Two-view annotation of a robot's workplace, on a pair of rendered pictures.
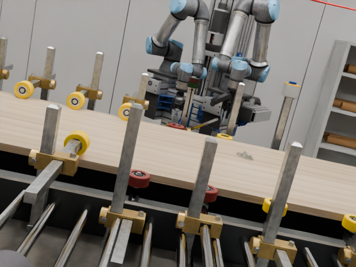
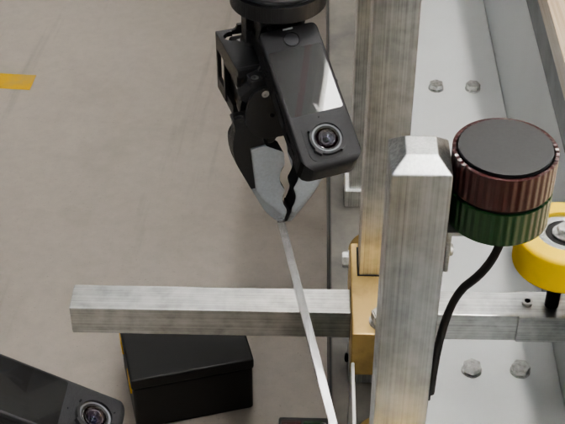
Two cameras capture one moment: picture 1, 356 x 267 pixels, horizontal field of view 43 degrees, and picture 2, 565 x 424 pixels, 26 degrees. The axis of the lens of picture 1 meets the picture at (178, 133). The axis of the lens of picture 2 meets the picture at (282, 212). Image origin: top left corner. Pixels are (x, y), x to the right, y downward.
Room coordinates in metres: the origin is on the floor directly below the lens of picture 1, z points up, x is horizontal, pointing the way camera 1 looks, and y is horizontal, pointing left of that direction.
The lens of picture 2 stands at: (2.38, 0.54, 1.56)
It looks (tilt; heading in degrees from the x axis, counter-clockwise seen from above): 40 degrees down; 274
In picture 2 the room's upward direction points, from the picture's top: straight up
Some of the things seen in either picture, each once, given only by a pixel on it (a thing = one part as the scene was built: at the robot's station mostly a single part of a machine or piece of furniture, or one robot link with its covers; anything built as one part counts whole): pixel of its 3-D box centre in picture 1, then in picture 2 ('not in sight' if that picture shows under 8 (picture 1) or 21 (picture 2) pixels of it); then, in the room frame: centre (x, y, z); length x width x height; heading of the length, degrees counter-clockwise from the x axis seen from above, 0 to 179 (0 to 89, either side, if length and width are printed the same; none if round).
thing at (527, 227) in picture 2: (193, 85); (498, 198); (2.30, -0.02, 1.11); 0.06 x 0.06 x 0.02
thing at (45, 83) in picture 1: (42, 82); not in sight; (2.31, 0.75, 0.95); 0.14 x 0.06 x 0.05; 93
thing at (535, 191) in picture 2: (194, 80); (503, 164); (2.30, -0.02, 1.14); 0.06 x 0.06 x 0.02
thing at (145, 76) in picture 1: (137, 116); not in sight; (2.33, 0.23, 0.87); 0.04 x 0.04 x 0.48; 3
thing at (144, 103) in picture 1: (135, 103); not in sight; (2.33, 0.25, 0.95); 0.14 x 0.06 x 0.05; 93
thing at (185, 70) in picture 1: (185, 72); not in sight; (2.64, 0.04, 1.13); 0.09 x 0.08 x 0.11; 27
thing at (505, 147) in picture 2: (189, 98); (483, 286); (2.30, -0.02, 1.04); 0.06 x 0.06 x 0.22; 3
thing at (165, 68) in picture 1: (170, 65); not in sight; (3.15, 0.15, 1.09); 0.15 x 0.15 x 0.10
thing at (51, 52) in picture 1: (45, 91); not in sight; (2.31, 0.73, 0.90); 0.04 x 0.04 x 0.48; 3
